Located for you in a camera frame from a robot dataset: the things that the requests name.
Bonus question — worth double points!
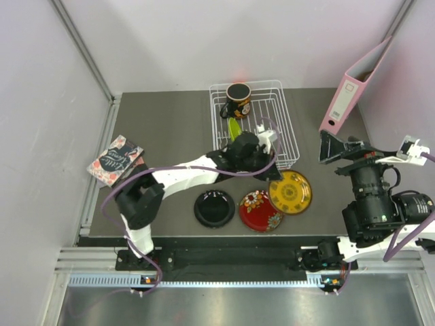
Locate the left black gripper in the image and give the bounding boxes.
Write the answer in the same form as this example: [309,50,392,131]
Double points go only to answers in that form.
[237,147,281,181]

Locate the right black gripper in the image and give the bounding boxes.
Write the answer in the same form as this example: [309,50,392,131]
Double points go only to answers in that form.
[318,130,400,228]

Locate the yellow brown plate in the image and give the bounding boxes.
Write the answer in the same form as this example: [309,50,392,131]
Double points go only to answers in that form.
[268,170,313,215]

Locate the red floral plate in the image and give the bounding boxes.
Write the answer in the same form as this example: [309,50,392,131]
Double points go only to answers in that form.
[239,190,283,233]

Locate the white wire dish rack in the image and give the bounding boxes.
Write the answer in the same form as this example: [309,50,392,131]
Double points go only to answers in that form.
[209,79,300,170]

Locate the black plate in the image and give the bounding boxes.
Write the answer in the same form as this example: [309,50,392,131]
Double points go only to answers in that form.
[194,189,235,229]

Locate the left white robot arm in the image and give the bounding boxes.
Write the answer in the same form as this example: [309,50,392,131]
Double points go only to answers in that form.
[114,130,281,270]

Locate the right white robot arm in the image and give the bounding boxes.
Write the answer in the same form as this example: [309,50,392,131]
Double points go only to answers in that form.
[317,130,434,269]

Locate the green plate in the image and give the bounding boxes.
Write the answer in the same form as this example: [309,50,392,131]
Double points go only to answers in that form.
[228,117,243,141]

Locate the black floral mug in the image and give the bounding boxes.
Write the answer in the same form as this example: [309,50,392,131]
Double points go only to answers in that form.
[220,82,251,119]

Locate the red book underneath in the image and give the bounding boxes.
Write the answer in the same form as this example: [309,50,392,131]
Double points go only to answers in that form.
[132,157,145,169]

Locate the floral cover book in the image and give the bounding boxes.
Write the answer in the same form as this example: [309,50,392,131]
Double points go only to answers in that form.
[86,135,144,187]

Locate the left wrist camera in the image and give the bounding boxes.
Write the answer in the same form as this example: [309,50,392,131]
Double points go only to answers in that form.
[256,124,277,153]

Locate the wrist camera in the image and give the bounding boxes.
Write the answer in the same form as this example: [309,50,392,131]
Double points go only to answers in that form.
[396,135,431,166]
[256,124,277,153]

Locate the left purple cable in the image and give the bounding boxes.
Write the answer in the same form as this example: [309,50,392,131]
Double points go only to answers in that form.
[101,117,283,293]

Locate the pink ring binder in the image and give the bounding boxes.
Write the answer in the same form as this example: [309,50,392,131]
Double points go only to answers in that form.
[319,36,392,135]

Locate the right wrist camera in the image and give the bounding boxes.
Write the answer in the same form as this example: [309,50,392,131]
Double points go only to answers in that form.
[396,135,431,166]

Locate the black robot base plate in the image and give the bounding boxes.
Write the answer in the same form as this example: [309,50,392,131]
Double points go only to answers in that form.
[115,235,348,280]

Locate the white cable duct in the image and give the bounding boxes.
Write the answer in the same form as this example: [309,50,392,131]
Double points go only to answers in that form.
[69,274,325,289]

